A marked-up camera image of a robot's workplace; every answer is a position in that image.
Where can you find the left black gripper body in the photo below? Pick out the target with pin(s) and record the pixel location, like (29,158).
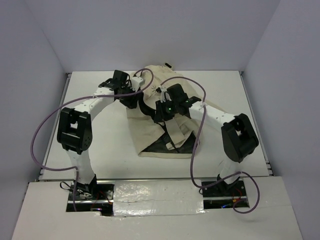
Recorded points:
(129,96)

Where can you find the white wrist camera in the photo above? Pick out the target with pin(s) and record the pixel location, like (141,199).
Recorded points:
(137,82)
(164,94)

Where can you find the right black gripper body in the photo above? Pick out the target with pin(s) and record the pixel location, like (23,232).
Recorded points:
(167,110)

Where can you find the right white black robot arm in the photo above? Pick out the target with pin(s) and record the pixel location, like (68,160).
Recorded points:
(239,138)

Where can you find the white foam front board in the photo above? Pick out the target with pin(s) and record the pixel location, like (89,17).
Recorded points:
(159,210)

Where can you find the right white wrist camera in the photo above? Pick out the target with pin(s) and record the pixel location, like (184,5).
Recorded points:
(164,94)

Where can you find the cream jacket with black zipper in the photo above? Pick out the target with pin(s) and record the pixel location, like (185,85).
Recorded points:
(174,138)

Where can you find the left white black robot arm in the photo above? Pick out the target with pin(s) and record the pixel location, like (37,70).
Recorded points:
(75,125)

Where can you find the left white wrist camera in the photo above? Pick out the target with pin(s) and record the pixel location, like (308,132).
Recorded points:
(137,82)

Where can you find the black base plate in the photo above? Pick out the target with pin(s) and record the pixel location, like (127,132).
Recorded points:
(221,196)
(101,200)

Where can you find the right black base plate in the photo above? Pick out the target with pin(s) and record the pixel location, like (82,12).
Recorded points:
(221,196)

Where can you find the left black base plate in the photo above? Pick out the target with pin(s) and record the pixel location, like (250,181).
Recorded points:
(101,200)

